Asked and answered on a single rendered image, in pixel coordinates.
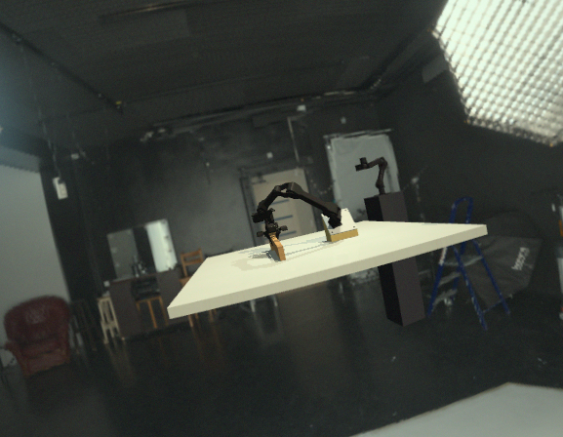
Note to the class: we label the wooden rail with steel hooks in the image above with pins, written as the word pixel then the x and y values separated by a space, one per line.
pixel 278 247

